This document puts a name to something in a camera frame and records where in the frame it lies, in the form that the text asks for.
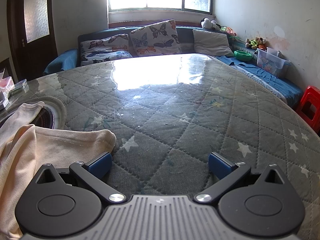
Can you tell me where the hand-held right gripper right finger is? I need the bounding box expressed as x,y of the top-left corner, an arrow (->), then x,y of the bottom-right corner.
195,152 -> 287,204

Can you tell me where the red plastic stool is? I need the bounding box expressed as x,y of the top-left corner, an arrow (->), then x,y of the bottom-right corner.
295,85 -> 320,127

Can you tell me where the large butterfly print pillow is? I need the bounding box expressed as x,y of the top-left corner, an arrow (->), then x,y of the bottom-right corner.
129,19 -> 181,58

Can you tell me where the cream garment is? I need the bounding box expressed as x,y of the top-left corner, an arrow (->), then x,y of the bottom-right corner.
0,102 -> 117,240

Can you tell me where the pink box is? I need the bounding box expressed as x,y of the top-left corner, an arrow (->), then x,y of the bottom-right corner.
0,69 -> 15,98

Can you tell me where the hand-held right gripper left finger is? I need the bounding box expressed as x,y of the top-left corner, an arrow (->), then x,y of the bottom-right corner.
35,152 -> 127,204

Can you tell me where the blue corner sofa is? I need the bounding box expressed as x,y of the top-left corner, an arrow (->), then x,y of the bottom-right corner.
42,20 -> 304,110

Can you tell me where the flat butterfly print pillow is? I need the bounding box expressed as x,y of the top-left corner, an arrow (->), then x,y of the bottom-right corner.
80,34 -> 133,67

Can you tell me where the green bowl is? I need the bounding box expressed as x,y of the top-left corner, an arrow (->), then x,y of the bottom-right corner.
234,50 -> 253,61

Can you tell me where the plain grey pillow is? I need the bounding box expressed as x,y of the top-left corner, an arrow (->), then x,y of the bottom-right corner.
192,29 -> 234,57

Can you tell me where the small clear box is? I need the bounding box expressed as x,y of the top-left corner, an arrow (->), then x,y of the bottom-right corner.
10,79 -> 29,95

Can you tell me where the blue sofa blanket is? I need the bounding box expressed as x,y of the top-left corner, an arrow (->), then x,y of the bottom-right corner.
216,55 -> 304,100

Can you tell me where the white black plush toy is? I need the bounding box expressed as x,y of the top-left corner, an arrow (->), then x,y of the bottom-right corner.
201,17 -> 223,30

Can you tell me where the clear plastic storage box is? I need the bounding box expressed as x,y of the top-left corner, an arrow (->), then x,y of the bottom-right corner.
255,47 -> 292,77

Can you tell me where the dark wooden glass-panel door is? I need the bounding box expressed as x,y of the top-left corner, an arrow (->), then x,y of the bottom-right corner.
7,0 -> 58,80

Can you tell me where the round built-in table cooker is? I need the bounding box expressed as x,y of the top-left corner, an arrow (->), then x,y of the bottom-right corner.
0,102 -> 67,130

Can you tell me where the pink green plush toy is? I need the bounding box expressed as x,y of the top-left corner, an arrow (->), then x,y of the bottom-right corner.
222,26 -> 237,37

